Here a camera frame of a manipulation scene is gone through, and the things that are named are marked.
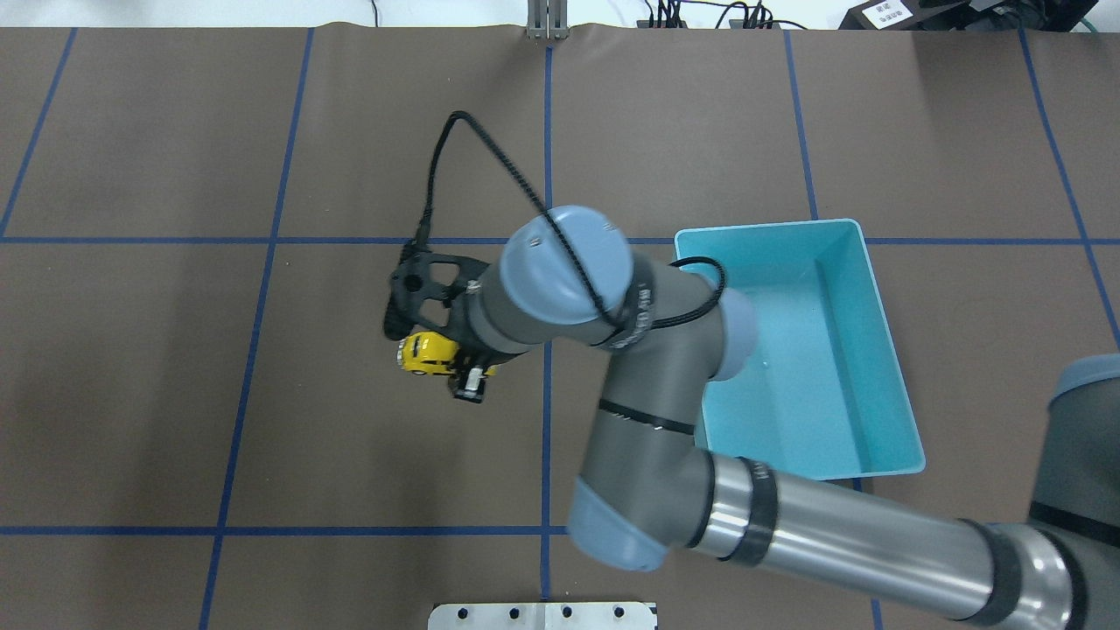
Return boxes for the yellow beetle toy car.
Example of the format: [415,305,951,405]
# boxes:
[395,331,460,376]

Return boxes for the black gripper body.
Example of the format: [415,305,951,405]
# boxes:
[444,297,517,365]

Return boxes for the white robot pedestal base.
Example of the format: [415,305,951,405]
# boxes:
[427,601,660,629]

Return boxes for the aluminium frame post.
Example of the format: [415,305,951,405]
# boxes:
[525,0,571,40]

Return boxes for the black camera cable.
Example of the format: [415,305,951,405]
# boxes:
[411,110,727,349]

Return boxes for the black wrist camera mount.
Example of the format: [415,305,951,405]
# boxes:
[381,242,489,340]

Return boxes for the light blue plastic bin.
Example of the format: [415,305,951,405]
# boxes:
[675,219,927,481]

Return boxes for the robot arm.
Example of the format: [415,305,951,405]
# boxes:
[447,205,1117,629]

